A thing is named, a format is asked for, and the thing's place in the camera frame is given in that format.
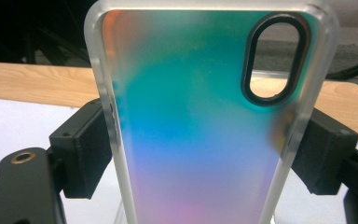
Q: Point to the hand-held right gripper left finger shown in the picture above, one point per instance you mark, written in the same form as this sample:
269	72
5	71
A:
80	149

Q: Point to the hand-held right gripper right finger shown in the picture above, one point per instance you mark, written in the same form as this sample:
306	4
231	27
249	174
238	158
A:
326	155

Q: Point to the iridescent phone case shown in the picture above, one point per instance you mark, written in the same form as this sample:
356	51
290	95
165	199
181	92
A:
183	124

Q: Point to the black curtain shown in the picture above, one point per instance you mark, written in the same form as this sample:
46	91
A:
12	25

